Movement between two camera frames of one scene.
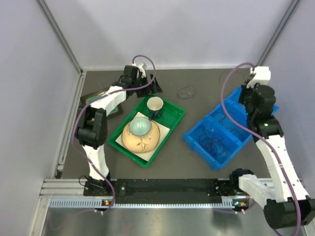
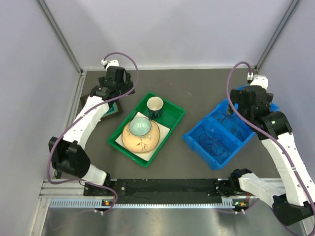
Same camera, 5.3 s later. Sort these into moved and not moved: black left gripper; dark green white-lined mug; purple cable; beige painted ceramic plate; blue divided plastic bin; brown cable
Moved: brown cable; black left gripper
Not moved: dark green white-lined mug; blue divided plastic bin; beige painted ceramic plate; purple cable
